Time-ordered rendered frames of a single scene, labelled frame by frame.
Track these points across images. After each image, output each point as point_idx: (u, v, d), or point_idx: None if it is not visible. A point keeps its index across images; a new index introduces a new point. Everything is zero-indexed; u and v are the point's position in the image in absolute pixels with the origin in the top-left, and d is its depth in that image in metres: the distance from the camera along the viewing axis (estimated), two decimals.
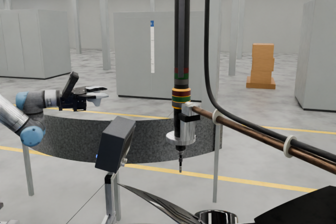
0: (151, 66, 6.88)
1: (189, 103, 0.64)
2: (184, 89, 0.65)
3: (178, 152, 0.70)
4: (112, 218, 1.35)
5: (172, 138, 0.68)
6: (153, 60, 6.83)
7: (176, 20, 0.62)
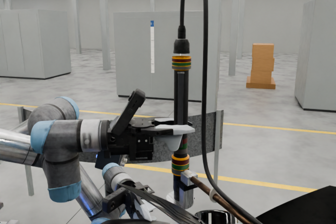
0: (151, 66, 6.88)
1: (188, 172, 0.68)
2: (183, 158, 0.69)
3: None
4: None
5: (171, 202, 0.72)
6: (153, 60, 6.83)
7: (176, 97, 0.66)
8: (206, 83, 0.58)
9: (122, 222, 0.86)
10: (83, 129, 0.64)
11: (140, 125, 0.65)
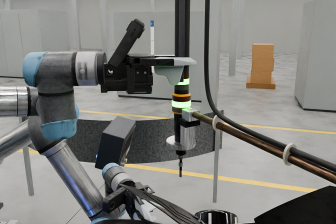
0: (151, 66, 6.88)
1: (189, 108, 0.64)
2: (184, 95, 0.65)
3: (178, 157, 0.71)
4: None
5: (172, 143, 0.68)
6: None
7: (177, 26, 0.62)
8: (209, 2, 0.55)
9: (121, 221, 0.85)
10: (78, 58, 0.61)
11: (139, 56, 0.61)
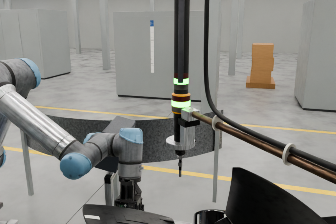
0: (151, 66, 6.88)
1: (189, 108, 0.64)
2: (184, 95, 0.65)
3: (178, 157, 0.70)
4: None
5: (172, 143, 0.68)
6: (153, 60, 6.83)
7: (176, 26, 0.62)
8: (209, 2, 0.55)
9: None
10: None
11: None
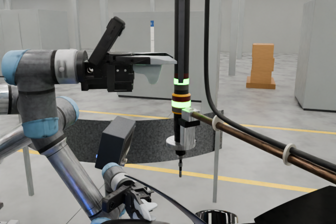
0: None
1: (189, 108, 0.64)
2: (184, 95, 0.65)
3: (178, 157, 0.70)
4: None
5: (172, 143, 0.68)
6: None
7: (176, 26, 0.62)
8: (209, 2, 0.55)
9: None
10: (57, 56, 0.60)
11: (118, 53, 0.61)
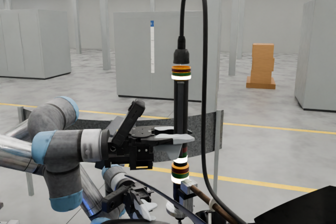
0: (151, 66, 6.88)
1: (188, 181, 0.68)
2: (182, 167, 0.69)
3: None
4: None
5: (171, 210, 0.72)
6: (153, 60, 6.83)
7: (175, 106, 0.67)
8: (205, 94, 0.59)
9: None
10: (83, 139, 0.65)
11: (140, 135, 0.66)
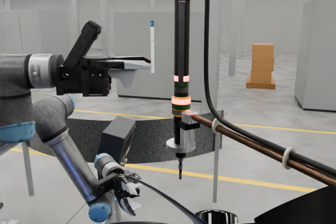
0: None
1: (189, 111, 0.64)
2: (183, 97, 0.65)
3: (178, 160, 0.71)
4: (112, 218, 1.35)
5: (172, 145, 0.68)
6: (153, 60, 6.83)
7: (176, 29, 0.62)
8: (208, 6, 0.55)
9: None
10: (31, 61, 0.60)
11: (93, 58, 0.61)
